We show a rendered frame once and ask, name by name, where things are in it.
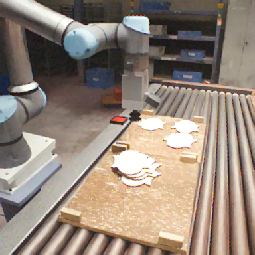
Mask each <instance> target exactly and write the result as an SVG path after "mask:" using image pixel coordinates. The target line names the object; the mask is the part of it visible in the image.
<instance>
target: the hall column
mask: <svg viewBox="0 0 255 255"><path fill-rule="evenodd" d="M74 17H75V21H76V22H78V23H81V24H83V25H85V22H84V0H74ZM77 62H78V63H77V65H78V79H79V81H78V82H77V81H75V83H73V85H75V86H85V85H86V84H87V79H86V77H87V68H86V59H85V58H83V59H78V60H77Z"/></svg>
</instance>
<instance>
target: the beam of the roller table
mask: <svg viewBox="0 0 255 255"><path fill-rule="evenodd" d="M160 88H161V84H155V83H153V84H152V85H151V86H150V87H149V88H148V92H153V94H156V93H157V92H158V91H159V90H160ZM131 112H133V110H132V109H125V110H124V111H123V112H122V113H121V114H120V115H119V116H126V117H128V121H127V122H126V123H125V124H124V125H120V124H110V125H109V126H108V127H107V128H105V129H104V131H102V132H101V133H100V134H99V135H98V136H97V138H96V139H94V140H92V141H91V142H90V144H89V145H88V146H86V147H85V148H84V150H83V151H82V152H81V153H79V154H78V155H77V156H76V157H75V158H74V159H73V160H72V161H71V162H70V163H69V164H68V165H67V166H66V167H65V168H64V169H63V170H62V171H61V172H60V173H59V174H58V175H57V176H56V177H54V178H53V179H52V181H51V182H49V183H48V185H46V186H45V188H44V189H42V190H41V191H40V192H39V193H38V194H37V195H36V196H35V197H34V198H33V199H32V200H31V201H29V203H27V205H26V206H24V208H23V209H21V211H20V212H18V213H17V214H16V215H15V216H14V217H13V218H12V219H11V220H10V221H9V222H8V223H7V224H6V225H5V226H4V227H3V228H2V229H1V230H0V255H17V254H18V253H19V251H20V250H22V247H24V246H25V244H26V243H27V242H28V241H29V240H30V239H31V238H32V236H34V234H35V233H36V232H37V231H38V230H39V228H40V227H41V226H42V225H43V224H44V223H45V222H46V220H47V219H48V218H49V217H50V215H52V213H53V212H54V211H55V210H56V209H57V208H58V206H60V204H61V203H62V202H63V201H64V200H65V198H66V197H67V196H68V195H69V194H70V193H71V191H73V189H74V188H75V187H76V186H77V184H78V183H79V182H81V180H82V178H84V177H85V176H86V174H87V173H88V172H89V171H90V170H91V168H93V166H94V165H95V164H96V163H97V162H98V160H99V159H100V158H101V157H102V156H103V155H104V154H105V152H106V151H107V150H108V149H109V148H110V147H111V146H112V145H113V143H114V142H115V140H117V139H118V138H119V136H121V134H122V132H123V131H125V130H126V128H127V127H128V126H129V125H130V123H132V121H130V120H129V117H130V115H129V113H131Z"/></svg>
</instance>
